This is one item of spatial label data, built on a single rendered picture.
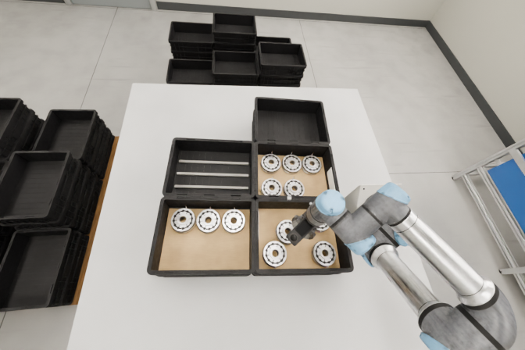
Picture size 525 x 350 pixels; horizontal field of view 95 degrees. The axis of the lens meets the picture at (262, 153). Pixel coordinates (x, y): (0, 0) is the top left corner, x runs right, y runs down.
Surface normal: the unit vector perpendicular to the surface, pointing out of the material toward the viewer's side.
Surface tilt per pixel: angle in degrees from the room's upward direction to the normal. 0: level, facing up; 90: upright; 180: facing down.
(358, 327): 0
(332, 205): 0
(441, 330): 64
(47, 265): 0
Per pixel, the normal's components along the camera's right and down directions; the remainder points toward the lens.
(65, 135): 0.11, -0.50
